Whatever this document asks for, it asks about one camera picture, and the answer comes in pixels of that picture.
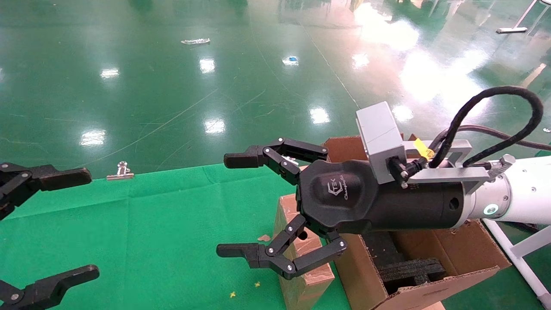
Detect silver metal binder clip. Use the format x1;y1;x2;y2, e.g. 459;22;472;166
106;161;134;181

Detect green table cloth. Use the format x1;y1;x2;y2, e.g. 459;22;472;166
0;163;351;310

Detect black foam insert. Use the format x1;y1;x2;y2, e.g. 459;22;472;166
379;257;446;296

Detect small taped cardboard box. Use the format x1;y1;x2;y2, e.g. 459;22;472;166
273;193;336;310

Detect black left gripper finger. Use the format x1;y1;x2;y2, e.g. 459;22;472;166
0;264;100;310
0;162;92;221

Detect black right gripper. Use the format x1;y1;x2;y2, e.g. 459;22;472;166
216;138;470;280

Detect large open cardboard carton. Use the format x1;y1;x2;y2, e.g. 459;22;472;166
323;134;513;310

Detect white tube frame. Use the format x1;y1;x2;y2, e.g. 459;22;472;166
482;219;551;308

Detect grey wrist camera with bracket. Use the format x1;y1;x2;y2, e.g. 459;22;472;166
356;102;495;195

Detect thick braided black cable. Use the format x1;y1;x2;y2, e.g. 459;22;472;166
428;86;544;169

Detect thin dark cable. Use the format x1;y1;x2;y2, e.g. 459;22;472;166
435;124;551;151

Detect white table leg foot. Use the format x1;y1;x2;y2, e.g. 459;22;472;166
496;0;539;34

